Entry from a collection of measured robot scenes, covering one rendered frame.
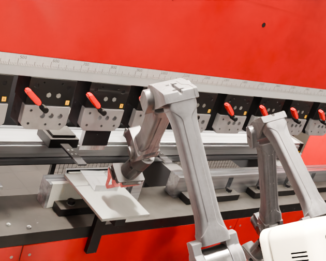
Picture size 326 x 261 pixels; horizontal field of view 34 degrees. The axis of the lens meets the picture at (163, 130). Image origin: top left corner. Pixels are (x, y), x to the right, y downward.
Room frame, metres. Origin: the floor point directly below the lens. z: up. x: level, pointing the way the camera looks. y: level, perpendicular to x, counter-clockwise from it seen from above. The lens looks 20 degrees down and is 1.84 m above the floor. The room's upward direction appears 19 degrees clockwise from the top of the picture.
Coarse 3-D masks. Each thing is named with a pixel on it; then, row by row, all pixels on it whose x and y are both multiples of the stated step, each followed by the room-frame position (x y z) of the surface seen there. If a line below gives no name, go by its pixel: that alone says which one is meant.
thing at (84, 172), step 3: (81, 171) 1.64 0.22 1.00; (84, 171) 1.65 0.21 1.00; (87, 171) 1.66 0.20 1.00; (90, 171) 1.66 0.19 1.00; (93, 171) 1.67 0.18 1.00; (96, 171) 1.68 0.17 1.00; (99, 171) 1.69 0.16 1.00; (102, 171) 1.69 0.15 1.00; (84, 174) 1.63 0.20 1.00; (87, 174) 1.64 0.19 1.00; (90, 174) 1.65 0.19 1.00; (93, 174) 1.65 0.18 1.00; (96, 174) 1.66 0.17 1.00; (99, 174) 1.67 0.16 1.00; (102, 174) 1.68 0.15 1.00
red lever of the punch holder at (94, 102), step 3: (87, 93) 1.54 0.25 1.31; (90, 93) 1.54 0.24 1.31; (87, 96) 1.53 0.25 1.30; (90, 96) 1.53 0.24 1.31; (93, 96) 1.54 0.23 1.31; (90, 99) 1.53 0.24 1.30; (93, 99) 1.54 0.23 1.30; (96, 99) 1.55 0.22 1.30; (93, 102) 1.54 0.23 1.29; (96, 102) 1.55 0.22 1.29; (96, 105) 1.55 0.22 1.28; (99, 105) 1.56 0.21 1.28; (99, 108) 1.56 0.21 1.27; (102, 108) 1.58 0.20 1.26; (99, 111) 1.57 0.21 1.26; (102, 111) 1.57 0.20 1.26; (105, 111) 1.57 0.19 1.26; (102, 114) 1.56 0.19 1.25; (105, 114) 1.57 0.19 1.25
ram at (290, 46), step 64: (0, 0) 1.34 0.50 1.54; (64, 0) 1.46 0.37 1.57; (128, 0) 1.60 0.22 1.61; (192, 0) 1.76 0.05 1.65; (256, 0) 1.95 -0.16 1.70; (320, 0) 2.19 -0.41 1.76; (0, 64) 1.37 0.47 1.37; (128, 64) 1.65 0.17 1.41; (192, 64) 1.83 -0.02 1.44; (256, 64) 2.04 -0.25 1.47; (320, 64) 2.30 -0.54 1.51
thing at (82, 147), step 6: (84, 132) 1.63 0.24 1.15; (90, 132) 1.64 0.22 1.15; (96, 132) 1.65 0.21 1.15; (102, 132) 1.67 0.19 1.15; (108, 132) 1.69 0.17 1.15; (84, 138) 1.63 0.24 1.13; (90, 138) 1.64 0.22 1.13; (96, 138) 1.66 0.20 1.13; (102, 138) 1.68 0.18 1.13; (108, 138) 1.69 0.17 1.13; (84, 144) 1.63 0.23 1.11; (90, 144) 1.65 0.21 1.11; (96, 144) 1.66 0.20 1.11; (102, 144) 1.68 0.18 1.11
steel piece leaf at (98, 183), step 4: (84, 176) 1.62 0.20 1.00; (88, 176) 1.63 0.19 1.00; (92, 176) 1.64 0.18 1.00; (96, 176) 1.65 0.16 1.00; (100, 176) 1.66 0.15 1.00; (104, 176) 1.66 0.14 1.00; (88, 180) 1.60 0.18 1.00; (92, 180) 1.61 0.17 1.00; (96, 180) 1.62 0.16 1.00; (100, 180) 1.63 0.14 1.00; (104, 180) 1.64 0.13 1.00; (92, 184) 1.58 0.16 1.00; (96, 184) 1.59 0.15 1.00; (100, 184) 1.60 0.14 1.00; (104, 184) 1.61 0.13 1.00; (96, 188) 1.55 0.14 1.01; (100, 188) 1.56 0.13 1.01; (104, 188) 1.56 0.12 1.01; (108, 188) 1.57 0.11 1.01; (112, 188) 1.58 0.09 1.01; (116, 188) 1.59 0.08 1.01
